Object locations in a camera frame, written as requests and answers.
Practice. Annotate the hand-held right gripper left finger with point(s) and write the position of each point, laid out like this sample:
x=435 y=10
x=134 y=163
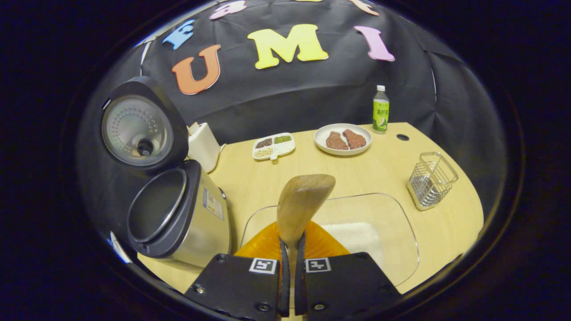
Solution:
x=284 y=285

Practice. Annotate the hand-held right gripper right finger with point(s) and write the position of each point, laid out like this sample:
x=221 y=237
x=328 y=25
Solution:
x=299 y=285

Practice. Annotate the wooden spoon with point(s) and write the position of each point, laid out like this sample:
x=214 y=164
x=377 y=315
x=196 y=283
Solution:
x=301 y=200

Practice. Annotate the dark grey rice cooker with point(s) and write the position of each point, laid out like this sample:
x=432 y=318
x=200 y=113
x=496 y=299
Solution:
x=200 y=227

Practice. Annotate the clear plastic tray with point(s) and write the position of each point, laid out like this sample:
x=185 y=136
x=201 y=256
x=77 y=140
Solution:
x=392 y=214

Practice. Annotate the white divided bean dish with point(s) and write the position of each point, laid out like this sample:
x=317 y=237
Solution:
x=279 y=148

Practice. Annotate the white round plate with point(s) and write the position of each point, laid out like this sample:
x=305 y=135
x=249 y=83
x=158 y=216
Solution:
x=321 y=145

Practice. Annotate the brown meat piece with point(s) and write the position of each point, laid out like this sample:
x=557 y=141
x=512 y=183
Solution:
x=335 y=141
x=355 y=139

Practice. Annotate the green drink bottle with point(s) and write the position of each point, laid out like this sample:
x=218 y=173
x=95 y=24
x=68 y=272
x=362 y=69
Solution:
x=380 y=111

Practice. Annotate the black backdrop cloth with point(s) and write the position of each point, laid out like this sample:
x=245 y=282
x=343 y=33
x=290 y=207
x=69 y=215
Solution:
x=290 y=93

